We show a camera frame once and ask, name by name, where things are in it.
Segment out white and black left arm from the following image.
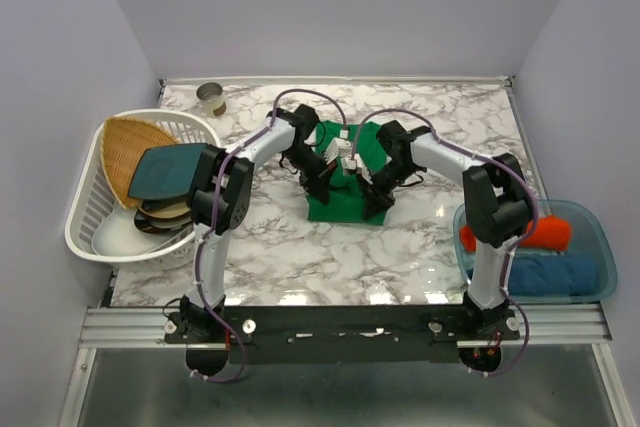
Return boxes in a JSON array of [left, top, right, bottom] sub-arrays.
[[187, 104, 333, 342]]

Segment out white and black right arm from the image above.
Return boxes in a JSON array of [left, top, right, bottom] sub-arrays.
[[342, 121, 538, 339]]

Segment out clear blue plastic bin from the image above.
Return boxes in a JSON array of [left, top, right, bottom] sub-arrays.
[[451, 199, 618, 305]]

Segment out green t shirt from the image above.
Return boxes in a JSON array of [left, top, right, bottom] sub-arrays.
[[306, 122, 387, 226]]

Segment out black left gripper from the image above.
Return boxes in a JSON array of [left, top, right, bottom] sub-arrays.
[[281, 145, 338, 207]]

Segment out dark stacked bowls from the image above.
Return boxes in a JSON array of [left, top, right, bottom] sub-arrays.
[[133, 199, 191, 234]]

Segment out woven wicker tray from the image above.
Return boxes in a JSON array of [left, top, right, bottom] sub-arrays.
[[100, 116, 179, 210]]

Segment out aluminium rail frame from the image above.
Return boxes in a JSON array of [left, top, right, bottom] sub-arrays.
[[59, 304, 636, 426]]

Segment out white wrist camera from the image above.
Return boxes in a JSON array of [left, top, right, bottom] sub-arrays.
[[341, 154, 372, 185], [323, 128, 352, 164]]

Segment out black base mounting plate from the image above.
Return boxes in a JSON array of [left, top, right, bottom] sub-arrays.
[[164, 300, 520, 365]]

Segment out rolled blue t shirt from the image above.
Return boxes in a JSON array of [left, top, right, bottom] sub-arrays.
[[508, 255, 598, 297]]

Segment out white bowl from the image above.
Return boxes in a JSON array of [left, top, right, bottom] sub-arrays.
[[91, 207, 186, 257]]

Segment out rolled orange t shirt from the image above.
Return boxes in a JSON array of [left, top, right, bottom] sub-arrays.
[[457, 215, 573, 253]]

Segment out white plastic laundry basket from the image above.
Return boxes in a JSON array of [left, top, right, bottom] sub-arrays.
[[64, 109, 222, 271]]

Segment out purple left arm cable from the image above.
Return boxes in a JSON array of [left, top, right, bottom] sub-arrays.
[[192, 89, 351, 386]]

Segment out white table edge trim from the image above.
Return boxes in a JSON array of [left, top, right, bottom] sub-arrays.
[[160, 76, 513, 87]]

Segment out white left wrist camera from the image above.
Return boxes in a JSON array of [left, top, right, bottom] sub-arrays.
[[323, 128, 352, 164]]

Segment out dark teal plate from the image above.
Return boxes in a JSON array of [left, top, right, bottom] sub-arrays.
[[128, 143, 207, 201]]

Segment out metal cup with cork base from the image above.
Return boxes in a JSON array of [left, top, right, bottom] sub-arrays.
[[196, 82, 227, 117]]

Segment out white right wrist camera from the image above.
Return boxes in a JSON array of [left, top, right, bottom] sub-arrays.
[[341, 154, 372, 185]]

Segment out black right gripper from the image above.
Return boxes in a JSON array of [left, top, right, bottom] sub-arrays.
[[357, 160, 421, 220]]

